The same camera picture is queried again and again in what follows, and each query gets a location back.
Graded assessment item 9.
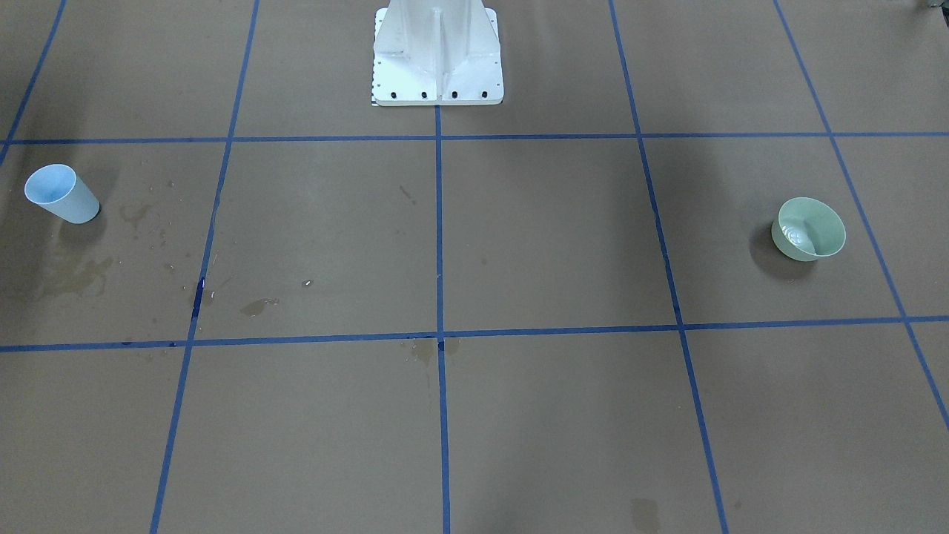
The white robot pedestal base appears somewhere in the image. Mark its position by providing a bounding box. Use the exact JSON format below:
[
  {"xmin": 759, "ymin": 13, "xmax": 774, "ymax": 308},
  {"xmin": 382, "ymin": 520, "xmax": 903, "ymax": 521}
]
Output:
[{"xmin": 371, "ymin": 1, "xmax": 505, "ymax": 106}]

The light green bowl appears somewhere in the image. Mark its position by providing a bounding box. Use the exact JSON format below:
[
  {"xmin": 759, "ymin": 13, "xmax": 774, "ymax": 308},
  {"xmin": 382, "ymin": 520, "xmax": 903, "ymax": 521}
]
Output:
[{"xmin": 770, "ymin": 197, "xmax": 847, "ymax": 263}]

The light blue plastic cup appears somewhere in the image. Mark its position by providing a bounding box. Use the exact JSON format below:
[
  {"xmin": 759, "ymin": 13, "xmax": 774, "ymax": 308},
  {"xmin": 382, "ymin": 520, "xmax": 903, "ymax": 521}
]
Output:
[{"xmin": 24, "ymin": 165, "xmax": 101, "ymax": 225}]

